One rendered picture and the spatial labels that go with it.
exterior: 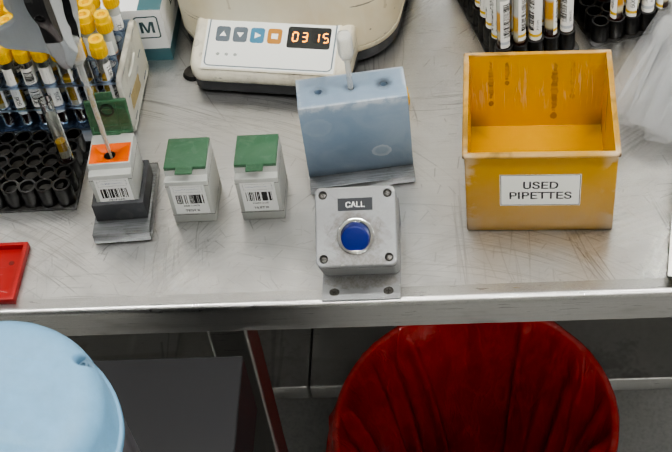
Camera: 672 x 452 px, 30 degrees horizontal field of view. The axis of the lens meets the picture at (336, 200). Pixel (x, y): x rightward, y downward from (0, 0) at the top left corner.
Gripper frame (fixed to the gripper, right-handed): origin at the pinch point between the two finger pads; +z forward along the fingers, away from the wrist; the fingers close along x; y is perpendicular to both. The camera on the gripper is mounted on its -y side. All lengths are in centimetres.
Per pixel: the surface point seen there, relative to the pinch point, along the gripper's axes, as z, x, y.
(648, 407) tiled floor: 108, -29, -61
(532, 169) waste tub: 12.5, 6.0, -37.7
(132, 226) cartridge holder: 19.2, 3.3, -0.9
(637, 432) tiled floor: 108, -25, -59
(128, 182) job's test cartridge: 14.6, 2.0, -1.4
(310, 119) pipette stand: 12.0, -1.8, -18.5
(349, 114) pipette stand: 12.0, -2.0, -22.0
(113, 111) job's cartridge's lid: 10.3, -3.0, -0.5
